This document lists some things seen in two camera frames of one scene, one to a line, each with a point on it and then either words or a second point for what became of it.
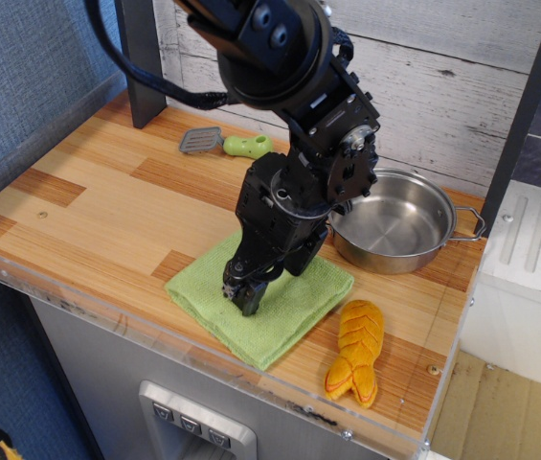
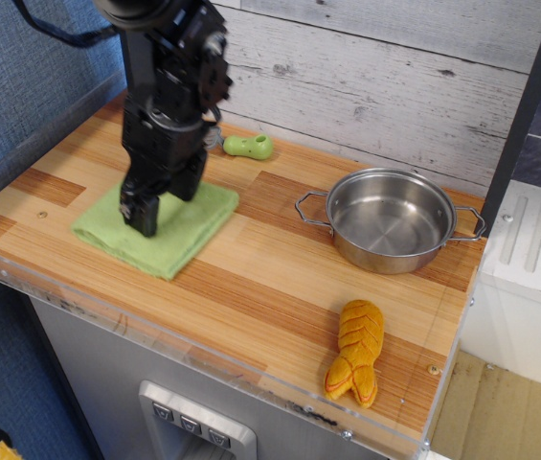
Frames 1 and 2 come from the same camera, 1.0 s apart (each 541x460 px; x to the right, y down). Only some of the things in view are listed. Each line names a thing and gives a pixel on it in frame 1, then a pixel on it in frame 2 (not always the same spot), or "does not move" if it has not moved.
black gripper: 281,219 -> 158,140
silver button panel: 182,428 does not move
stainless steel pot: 400,224 does not move
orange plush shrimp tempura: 360,335 does not move
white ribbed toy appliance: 523,310 does not move
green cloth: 289,305 -> 183,227
